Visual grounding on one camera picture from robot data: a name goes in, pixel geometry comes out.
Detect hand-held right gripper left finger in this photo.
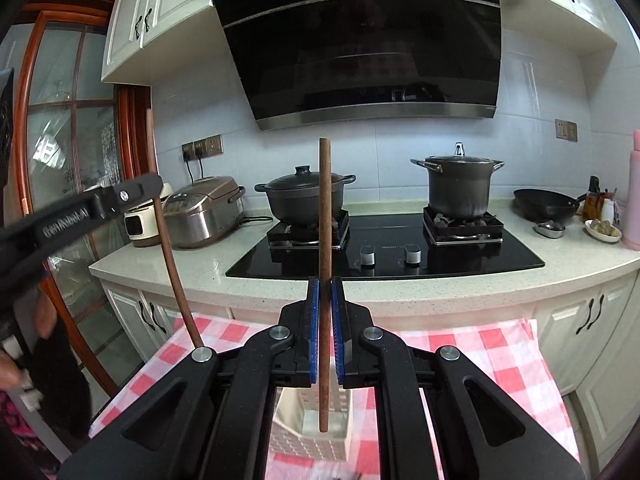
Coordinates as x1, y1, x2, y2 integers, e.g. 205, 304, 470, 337
57, 276, 321, 480

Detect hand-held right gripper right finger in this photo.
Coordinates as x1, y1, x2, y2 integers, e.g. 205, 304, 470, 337
329, 276, 588, 480

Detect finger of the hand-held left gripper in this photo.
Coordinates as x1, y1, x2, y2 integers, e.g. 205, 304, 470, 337
30, 172, 163, 257

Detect brown wooden chopstick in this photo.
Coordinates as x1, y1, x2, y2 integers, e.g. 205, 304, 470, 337
145, 106, 206, 350
318, 137, 332, 434

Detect white plastic utensil basket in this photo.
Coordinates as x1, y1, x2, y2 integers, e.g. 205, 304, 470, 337
267, 385, 353, 463

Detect person's left forearm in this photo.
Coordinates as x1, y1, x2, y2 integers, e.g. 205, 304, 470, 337
20, 305, 93, 453

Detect person's left hand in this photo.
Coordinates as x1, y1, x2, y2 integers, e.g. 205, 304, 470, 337
0, 292, 58, 391

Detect white small kitchen appliance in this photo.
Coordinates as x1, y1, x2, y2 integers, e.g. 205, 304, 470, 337
124, 183, 173, 249

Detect black glass gas cooktop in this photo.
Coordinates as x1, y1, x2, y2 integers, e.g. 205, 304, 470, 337
225, 207, 546, 281

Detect wooden framed glass door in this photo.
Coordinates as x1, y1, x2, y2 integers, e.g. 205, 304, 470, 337
0, 2, 153, 396

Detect black burner grate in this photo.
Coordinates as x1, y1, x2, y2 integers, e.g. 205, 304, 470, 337
266, 208, 351, 251
422, 205, 505, 246

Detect silver rice cooker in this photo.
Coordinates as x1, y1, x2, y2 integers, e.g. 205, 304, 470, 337
162, 176, 247, 250

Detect white lower cabinets beside door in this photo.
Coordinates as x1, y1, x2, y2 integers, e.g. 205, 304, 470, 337
102, 280, 236, 361

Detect white cabinets beside door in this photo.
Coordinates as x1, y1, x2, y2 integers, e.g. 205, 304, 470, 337
101, 0, 236, 86
102, 280, 236, 361

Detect black casserole pot with lid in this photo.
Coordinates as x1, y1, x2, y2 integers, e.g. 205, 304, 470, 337
254, 165, 357, 225

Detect red white checkered tablecloth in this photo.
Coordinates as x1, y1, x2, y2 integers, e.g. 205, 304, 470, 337
89, 310, 581, 480

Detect person's pink patterned clothing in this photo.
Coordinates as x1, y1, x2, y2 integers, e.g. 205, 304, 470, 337
0, 390, 41, 461

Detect grey stockpot with glass lid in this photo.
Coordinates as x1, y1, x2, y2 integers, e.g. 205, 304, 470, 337
411, 142, 506, 218

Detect white upper cabinets beside door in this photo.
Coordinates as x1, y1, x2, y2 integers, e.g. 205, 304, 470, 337
101, 0, 236, 86

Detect black wok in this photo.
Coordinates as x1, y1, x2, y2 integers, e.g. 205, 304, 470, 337
512, 187, 588, 223

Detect white lower cabinets beside window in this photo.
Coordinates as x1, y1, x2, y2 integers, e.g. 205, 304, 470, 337
530, 270, 640, 476

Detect black range hood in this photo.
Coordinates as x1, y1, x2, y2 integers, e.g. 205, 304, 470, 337
207, 0, 502, 132

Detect white plate with food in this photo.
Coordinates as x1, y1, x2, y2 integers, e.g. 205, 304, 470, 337
585, 219, 623, 243

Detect dark sauce bottle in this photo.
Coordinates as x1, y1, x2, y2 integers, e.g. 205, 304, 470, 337
582, 176, 603, 221

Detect pink thermos bottle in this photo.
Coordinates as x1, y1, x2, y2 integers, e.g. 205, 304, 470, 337
621, 130, 640, 251

